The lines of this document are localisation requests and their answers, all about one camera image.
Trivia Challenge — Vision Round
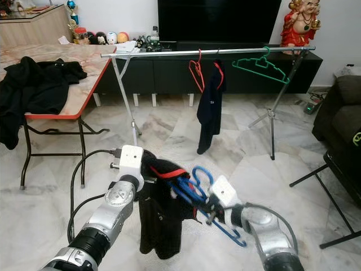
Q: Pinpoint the black television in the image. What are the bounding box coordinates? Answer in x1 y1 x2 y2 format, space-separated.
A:
157 0 283 43

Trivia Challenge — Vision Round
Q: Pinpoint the navy blue garment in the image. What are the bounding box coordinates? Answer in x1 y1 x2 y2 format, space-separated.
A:
196 60 227 155

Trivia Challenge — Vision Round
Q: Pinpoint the plain black garment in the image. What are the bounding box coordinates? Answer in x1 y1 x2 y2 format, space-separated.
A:
0 56 89 151

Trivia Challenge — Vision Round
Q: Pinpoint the blue gold ornament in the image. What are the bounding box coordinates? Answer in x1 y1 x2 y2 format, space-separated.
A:
66 0 80 26

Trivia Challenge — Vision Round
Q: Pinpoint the black metal frame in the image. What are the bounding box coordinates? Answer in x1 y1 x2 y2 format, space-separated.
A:
289 151 361 250

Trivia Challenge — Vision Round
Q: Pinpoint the small clear bottle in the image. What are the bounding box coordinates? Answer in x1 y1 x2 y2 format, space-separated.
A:
149 26 160 45

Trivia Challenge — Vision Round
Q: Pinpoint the blue plastic hanger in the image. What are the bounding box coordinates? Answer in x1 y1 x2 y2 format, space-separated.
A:
171 165 249 248

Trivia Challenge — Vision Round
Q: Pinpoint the green plastic hanger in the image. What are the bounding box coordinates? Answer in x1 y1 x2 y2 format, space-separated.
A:
231 46 292 85

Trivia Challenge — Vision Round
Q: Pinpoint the white paper stack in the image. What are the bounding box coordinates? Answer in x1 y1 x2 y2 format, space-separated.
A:
116 41 142 54

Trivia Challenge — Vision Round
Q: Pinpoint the wooden sideboard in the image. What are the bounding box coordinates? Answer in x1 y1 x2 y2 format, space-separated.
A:
0 5 72 49

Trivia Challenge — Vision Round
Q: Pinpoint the black garment red collar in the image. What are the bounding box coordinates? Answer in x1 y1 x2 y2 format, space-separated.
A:
138 150 205 261

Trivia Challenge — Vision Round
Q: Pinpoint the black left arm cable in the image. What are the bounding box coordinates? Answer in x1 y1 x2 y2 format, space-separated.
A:
69 148 124 243

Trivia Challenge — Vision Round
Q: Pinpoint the red buddha statue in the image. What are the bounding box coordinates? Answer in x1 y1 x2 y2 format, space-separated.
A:
280 0 322 48

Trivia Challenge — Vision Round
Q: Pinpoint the power strip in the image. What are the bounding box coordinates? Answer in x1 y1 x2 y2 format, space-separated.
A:
303 90 325 115

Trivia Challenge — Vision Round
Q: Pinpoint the metal clothes rack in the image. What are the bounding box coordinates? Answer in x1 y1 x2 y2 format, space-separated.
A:
100 46 317 161

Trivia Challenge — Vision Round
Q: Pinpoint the red plastic hanger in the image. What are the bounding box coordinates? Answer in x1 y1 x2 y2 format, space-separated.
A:
188 49 207 94

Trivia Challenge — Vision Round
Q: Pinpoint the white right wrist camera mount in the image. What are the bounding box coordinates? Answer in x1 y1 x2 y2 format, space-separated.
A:
210 176 241 208

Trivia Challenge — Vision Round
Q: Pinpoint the dark sofa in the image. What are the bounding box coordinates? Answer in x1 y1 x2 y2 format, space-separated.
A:
312 75 361 170

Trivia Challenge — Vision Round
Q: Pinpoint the jar with red lid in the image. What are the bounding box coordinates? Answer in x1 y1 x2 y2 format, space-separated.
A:
73 27 88 45

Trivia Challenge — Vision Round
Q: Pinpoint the black tv cabinet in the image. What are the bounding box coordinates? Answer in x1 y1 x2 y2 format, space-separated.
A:
97 44 324 108

